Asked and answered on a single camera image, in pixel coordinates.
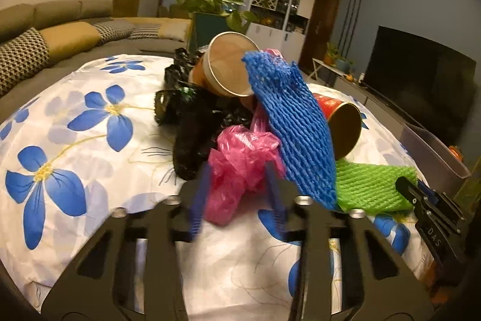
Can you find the orange small device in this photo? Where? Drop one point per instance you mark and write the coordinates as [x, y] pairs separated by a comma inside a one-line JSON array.
[[455, 152]]

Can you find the green foam net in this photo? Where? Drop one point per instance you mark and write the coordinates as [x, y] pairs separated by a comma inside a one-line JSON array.
[[368, 185]]

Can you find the grey sofa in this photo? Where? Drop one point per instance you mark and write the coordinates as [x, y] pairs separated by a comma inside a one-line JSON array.
[[56, 10]]

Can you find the white display cabinet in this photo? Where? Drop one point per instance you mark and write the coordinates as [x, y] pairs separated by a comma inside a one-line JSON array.
[[274, 12]]

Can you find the small houndstooth cushion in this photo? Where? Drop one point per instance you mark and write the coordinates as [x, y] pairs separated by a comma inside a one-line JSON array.
[[144, 30], [112, 29]]

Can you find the black plastic bag green logo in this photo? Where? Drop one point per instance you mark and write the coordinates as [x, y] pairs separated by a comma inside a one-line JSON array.
[[173, 103]]

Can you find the yellow cushion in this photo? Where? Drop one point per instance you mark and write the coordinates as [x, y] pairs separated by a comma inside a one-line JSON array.
[[69, 39]]

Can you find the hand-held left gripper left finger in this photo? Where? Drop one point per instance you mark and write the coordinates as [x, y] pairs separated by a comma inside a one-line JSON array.
[[199, 200]]

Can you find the grey plastic bin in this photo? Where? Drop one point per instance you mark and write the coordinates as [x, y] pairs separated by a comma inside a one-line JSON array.
[[432, 155]]

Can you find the brown paper cup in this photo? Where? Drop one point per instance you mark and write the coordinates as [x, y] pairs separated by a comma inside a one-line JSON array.
[[229, 65]]

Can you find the blue potted plant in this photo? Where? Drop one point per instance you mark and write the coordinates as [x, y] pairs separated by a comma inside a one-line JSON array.
[[344, 63]]

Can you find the red cylindrical can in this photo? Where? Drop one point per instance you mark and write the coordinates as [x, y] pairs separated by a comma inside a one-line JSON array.
[[338, 118]]

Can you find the blue floral tablecloth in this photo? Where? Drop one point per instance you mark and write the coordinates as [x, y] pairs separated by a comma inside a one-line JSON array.
[[75, 125]]

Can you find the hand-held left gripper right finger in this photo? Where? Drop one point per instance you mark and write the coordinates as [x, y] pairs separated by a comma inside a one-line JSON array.
[[276, 204]]

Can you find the black television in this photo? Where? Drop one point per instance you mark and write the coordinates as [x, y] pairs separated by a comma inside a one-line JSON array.
[[417, 88]]

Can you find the white side table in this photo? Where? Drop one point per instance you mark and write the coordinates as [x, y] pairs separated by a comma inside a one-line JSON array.
[[323, 71]]

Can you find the dark wooden door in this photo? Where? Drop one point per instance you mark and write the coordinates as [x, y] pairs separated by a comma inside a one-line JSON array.
[[325, 24]]

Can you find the tan cushion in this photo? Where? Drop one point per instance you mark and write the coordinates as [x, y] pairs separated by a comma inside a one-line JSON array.
[[174, 28]]

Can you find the teal planter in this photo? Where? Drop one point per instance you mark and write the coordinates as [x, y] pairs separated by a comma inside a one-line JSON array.
[[206, 27]]

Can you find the small potted plant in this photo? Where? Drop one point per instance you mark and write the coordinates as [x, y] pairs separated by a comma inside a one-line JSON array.
[[330, 54]]

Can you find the pink plastic bag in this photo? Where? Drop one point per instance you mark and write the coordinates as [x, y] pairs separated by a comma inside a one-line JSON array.
[[236, 155]]

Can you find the grey television stand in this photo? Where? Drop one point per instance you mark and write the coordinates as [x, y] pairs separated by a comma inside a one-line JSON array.
[[372, 99]]

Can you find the blue foam net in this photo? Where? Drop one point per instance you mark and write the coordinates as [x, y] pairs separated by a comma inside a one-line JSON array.
[[297, 125]]

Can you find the large houndstooth cushion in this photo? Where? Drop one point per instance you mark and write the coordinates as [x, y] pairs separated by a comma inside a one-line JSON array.
[[22, 57]]

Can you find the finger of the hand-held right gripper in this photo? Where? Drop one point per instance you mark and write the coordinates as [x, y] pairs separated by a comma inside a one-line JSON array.
[[409, 191], [441, 206]]

